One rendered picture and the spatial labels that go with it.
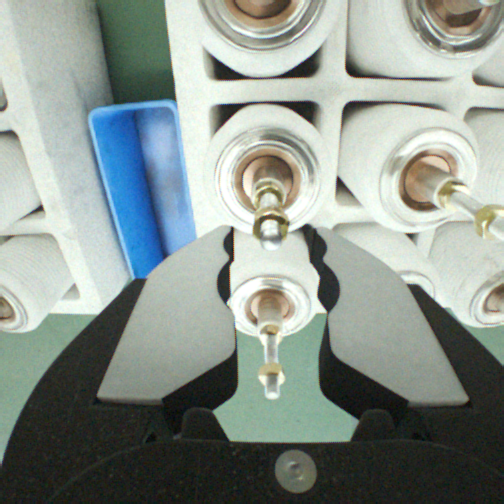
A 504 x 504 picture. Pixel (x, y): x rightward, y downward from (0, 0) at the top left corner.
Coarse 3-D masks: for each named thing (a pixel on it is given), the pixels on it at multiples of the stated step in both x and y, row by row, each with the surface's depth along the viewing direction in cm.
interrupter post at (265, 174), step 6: (264, 168) 19; (270, 168) 19; (258, 174) 18; (264, 174) 18; (270, 174) 18; (276, 174) 18; (252, 180) 19; (258, 180) 17; (264, 180) 17; (270, 180) 17; (276, 180) 17; (282, 180) 18; (252, 186) 18; (282, 186) 17; (252, 192) 17; (252, 198) 18
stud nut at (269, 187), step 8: (264, 184) 17; (272, 184) 17; (256, 192) 17; (264, 192) 16; (272, 192) 16; (280, 192) 16; (256, 200) 17; (280, 200) 17; (256, 208) 17; (280, 208) 17
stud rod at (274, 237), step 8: (264, 200) 16; (272, 200) 16; (264, 224) 13; (272, 224) 13; (264, 232) 12; (272, 232) 12; (280, 232) 13; (264, 240) 12; (272, 240) 12; (280, 240) 12; (264, 248) 13; (272, 248) 13
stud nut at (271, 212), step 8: (264, 208) 14; (272, 208) 13; (256, 216) 13; (264, 216) 13; (272, 216) 13; (280, 216) 13; (288, 216) 14; (256, 224) 13; (280, 224) 13; (288, 224) 13; (256, 232) 14
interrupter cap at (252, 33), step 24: (216, 0) 14; (240, 0) 14; (288, 0) 14; (312, 0) 14; (216, 24) 15; (240, 24) 15; (264, 24) 15; (288, 24) 15; (312, 24) 15; (240, 48) 15; (264, 48) 15
